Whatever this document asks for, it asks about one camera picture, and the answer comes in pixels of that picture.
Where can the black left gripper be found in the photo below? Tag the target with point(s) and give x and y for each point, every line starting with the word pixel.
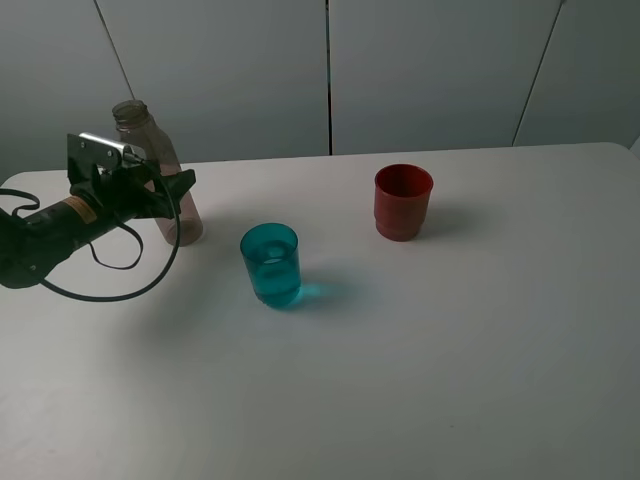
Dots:
pixel 134 192

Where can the teal translucent plastic cup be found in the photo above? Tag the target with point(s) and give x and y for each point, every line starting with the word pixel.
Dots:
pixel 270 254

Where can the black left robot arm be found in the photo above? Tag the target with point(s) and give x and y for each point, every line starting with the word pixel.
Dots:
pixel 34 240

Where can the red plastic cup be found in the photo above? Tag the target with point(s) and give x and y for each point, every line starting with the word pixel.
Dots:
pixel 402 193

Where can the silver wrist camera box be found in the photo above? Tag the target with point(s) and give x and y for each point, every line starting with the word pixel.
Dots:
pixel 89 149

